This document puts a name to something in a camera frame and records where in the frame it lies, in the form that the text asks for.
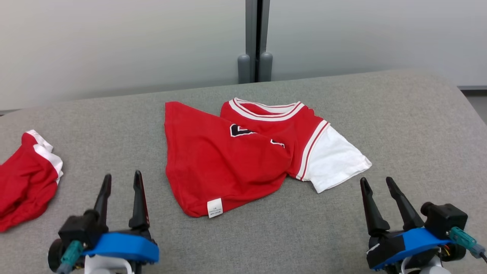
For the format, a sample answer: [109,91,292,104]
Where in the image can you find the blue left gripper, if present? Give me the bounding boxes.
[81,170,160,264]

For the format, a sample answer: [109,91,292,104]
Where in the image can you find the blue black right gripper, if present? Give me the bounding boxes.
[360,177,453,271]

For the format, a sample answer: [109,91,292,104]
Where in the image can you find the red shorts with white hem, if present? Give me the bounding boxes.
[0,129,64,233]

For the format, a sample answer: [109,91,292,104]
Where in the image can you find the red jersey with white sleeves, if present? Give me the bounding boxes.
[164,97,373,218]

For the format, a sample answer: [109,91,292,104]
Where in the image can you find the grey cylindrical door stop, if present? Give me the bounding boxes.
[237,53,251,84]
[259,51,274,83]

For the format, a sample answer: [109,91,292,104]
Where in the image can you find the teal left camera connector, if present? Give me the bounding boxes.
[57,240,84,274]

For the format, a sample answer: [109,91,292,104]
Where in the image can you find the teal camera connector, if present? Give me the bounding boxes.
[449,227,487,259]
[57,240,84,274]

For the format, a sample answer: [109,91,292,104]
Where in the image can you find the teal right camera connector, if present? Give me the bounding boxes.
[449,227,487,259]

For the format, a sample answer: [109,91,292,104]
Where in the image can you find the grey door frame post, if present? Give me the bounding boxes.
[245,0,271,83]

